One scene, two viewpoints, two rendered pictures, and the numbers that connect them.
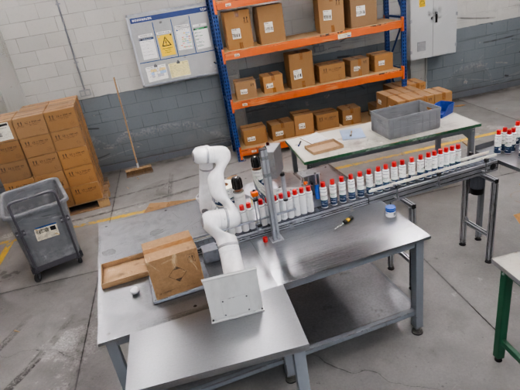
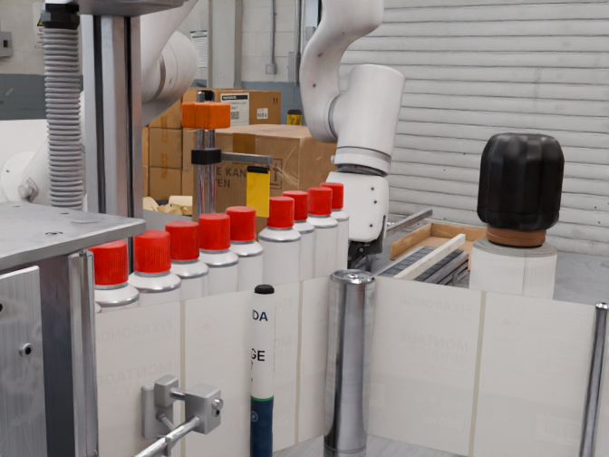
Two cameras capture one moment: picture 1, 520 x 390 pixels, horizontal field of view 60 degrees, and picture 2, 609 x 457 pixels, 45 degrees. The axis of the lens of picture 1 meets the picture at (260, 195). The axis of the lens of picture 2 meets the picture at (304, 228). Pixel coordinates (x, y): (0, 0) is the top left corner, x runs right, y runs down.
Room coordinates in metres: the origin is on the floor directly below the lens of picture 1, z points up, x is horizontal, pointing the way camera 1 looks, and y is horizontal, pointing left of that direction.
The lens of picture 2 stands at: (3.42, -0.55, 1.22)
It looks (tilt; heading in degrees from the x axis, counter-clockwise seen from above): 11 degrees down; 131
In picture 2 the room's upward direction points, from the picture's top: 2 degrees clockwise
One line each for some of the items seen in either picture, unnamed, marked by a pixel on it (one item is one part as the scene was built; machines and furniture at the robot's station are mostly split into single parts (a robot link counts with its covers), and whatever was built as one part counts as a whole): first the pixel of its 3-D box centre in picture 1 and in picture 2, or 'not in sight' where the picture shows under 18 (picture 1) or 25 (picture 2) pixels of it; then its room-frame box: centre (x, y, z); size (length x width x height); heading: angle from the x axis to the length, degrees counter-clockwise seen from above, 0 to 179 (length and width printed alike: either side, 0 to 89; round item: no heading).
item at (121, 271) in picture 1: (124, 269); (464, 247); (2.61, 0.98, 0.85); 0.30 x 0.26 x 0.04; 104
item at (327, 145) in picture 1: (323, 146); not in sight; (4.39, -0.73, 0.82); 0.34 x 0.24 x 0.03; 104
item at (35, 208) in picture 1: (42, 223); not in sight; (4.39, 2.32, 0.48); 0.89 x 0.63 x 0.96; 27
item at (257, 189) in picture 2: not in sight; (257, 191); (2.83, 0.06, 1.09); 0.03 x 0.01 x 0.06; 14
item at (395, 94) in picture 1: (407, 109); not in sight; (6.70, -2.44, 0.32); 1.20 x 0.83 x 0.64; 7
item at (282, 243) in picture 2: (250, 215); (278, 280); (2.84, 0.09, 0.98); 0.05 x 0.05 x 0.20
